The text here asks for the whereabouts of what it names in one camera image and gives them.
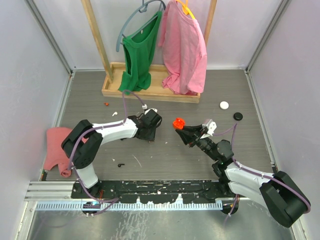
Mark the green t-shirt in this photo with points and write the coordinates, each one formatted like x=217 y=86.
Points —
x=139 y=50

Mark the red folded cloth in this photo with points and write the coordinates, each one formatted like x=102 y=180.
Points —
x=55 y=155

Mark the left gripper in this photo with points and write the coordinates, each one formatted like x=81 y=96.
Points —
x=150 y=137

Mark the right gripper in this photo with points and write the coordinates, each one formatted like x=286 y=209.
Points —
x=191 y=134

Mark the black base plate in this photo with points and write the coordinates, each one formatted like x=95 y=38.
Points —
x=161 y=191

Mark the white cable duct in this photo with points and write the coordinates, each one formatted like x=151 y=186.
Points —
x=138 y=206

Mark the pink t-shirt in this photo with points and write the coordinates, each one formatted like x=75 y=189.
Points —
x=184 y=52

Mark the yellow hanger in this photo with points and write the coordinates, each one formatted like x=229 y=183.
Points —
x=185 y=8

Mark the wooden clothes rack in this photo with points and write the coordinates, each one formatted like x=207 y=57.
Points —
x=157 y=70

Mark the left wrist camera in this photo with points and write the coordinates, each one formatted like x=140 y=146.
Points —
x=146 y=109

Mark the orange earbud case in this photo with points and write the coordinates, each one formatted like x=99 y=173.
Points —
x=178 y=123

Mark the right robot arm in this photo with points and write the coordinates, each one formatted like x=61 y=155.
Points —
x=277 y=192

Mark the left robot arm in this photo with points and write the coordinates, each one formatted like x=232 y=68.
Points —
x=83 y=142

